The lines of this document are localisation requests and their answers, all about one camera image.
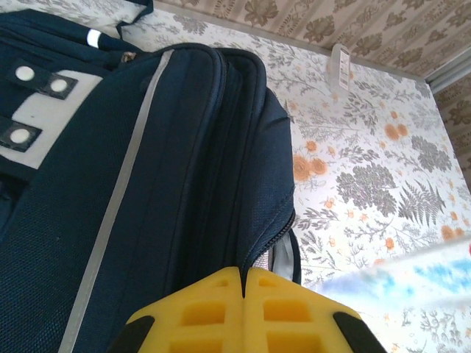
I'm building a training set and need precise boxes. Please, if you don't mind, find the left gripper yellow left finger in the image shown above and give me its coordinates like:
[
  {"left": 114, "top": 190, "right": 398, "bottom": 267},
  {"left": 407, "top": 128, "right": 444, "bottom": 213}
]
[{"left": 106, "top": 266, "right": 244, "bottom": 353}]

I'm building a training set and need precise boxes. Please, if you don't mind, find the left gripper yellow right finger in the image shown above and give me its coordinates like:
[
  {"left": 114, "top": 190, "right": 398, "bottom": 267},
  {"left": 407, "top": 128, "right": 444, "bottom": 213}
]
[{"left": 245, "top": 267, "right": 387, "bottom": 353}]

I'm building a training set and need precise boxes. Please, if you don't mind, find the teal calculator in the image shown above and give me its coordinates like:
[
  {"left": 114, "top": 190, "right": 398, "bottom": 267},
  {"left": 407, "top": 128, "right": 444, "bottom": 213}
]
[{"left": 319, "top": 238, "right": 471, "bottom": 327}]

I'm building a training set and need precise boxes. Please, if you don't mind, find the navy blue backpack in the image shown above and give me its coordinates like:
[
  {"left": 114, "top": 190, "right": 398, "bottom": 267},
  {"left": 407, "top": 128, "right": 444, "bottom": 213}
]
[{"left": 0, "top": 0, "right": 302, "bottom": 353}]

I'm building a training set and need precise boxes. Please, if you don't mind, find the small clear plastic box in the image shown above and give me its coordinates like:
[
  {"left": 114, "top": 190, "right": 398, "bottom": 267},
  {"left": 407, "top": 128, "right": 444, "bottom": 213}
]
[{"left": 329, "top": 43, "right": 350, "bottom": 91}]

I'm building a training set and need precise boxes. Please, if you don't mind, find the aluminium frame post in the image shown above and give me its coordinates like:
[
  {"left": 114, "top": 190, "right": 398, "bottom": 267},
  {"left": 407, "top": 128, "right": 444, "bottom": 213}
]
[{"left": 426, "top": 47, "right": 471, "bottom": 93}]

